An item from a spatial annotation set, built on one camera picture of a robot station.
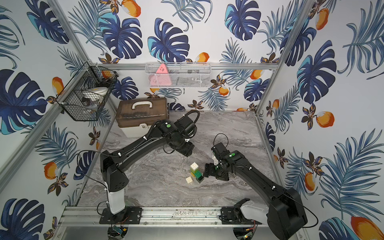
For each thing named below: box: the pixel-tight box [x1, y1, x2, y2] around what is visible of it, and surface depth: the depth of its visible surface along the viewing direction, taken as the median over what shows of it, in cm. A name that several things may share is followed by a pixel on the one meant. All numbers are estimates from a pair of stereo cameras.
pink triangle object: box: [148, 63, 172, 86], surface depth 92 cm
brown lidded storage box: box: [115, 97, 169, 138], surface depth 96 cm
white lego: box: [190, 161, 199, 172], surface depth 81 cm
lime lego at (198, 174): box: [194, 170, 202, 179], surface depth 84 cm
